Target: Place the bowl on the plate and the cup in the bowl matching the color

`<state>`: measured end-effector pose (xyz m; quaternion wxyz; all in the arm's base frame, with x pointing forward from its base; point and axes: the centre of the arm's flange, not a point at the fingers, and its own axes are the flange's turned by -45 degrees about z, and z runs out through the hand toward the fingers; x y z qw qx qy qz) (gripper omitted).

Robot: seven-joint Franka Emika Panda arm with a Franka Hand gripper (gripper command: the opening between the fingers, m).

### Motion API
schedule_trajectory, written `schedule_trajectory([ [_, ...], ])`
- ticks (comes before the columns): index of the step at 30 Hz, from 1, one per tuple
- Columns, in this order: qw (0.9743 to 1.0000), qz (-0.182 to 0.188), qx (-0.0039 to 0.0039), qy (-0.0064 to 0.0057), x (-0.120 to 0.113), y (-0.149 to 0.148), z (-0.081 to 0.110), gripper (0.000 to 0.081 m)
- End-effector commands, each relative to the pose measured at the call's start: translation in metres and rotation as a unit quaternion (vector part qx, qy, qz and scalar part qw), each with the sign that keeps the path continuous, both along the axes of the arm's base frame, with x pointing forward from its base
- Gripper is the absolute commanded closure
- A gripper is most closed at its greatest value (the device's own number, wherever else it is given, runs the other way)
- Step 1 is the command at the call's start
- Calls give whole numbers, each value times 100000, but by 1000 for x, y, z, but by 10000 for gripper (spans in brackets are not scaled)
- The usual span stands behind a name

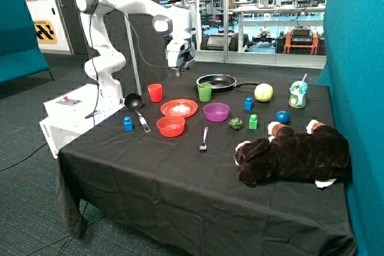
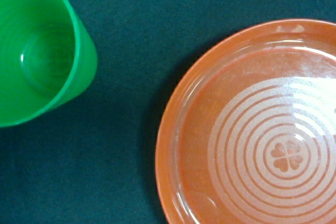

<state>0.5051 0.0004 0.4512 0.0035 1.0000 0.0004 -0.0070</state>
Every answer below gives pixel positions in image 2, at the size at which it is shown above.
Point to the red plastic plate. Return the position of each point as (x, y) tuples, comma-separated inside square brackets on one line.
[(248, 135)]

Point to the green plastic cup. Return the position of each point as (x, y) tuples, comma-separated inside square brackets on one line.
[(47, 58)]

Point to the black tablecloth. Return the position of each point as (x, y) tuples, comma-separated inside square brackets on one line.
[(91, 160)]

